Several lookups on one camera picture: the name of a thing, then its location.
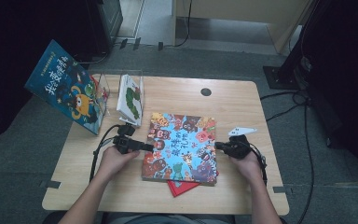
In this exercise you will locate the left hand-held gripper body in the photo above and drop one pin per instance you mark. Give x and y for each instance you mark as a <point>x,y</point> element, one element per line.
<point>126,144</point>

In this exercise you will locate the clear acrylic book rack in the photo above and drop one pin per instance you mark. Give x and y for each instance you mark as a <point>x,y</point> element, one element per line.
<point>142,84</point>

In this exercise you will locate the white caterpillar picture book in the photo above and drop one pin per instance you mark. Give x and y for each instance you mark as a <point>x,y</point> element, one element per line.
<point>132,99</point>

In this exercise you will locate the person's grey clothing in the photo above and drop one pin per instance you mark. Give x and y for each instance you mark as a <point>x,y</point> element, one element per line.
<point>167,219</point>

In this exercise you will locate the dark blue picture book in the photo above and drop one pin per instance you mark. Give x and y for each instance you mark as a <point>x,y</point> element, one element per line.
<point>65,87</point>

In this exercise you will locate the grey floor tape piece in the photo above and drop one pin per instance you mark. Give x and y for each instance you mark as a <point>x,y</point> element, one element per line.
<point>280,189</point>
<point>49,184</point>

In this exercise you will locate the person's right hand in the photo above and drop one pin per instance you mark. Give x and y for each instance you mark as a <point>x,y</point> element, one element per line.
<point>250,168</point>

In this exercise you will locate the light blue monsters picture book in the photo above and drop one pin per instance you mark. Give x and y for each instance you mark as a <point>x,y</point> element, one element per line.
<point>180,149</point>

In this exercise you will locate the black metal stand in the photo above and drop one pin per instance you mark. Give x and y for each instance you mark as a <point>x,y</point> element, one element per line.
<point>279,77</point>

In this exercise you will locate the red picture book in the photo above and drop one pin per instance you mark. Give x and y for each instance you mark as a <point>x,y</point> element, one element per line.
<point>180,188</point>

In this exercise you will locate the black curtain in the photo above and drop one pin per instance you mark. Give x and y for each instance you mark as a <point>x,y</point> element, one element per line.
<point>348,77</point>
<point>6,46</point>

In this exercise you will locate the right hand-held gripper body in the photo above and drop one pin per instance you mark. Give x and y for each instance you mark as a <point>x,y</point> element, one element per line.
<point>240,147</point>

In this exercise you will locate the person's left hand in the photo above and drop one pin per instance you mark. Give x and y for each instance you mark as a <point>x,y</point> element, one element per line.
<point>115,165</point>

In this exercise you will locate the black equipment cabinet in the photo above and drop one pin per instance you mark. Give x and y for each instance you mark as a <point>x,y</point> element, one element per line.
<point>105,25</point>

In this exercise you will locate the beige wooden cabinet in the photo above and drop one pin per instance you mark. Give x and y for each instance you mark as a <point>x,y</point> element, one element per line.
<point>245,12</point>

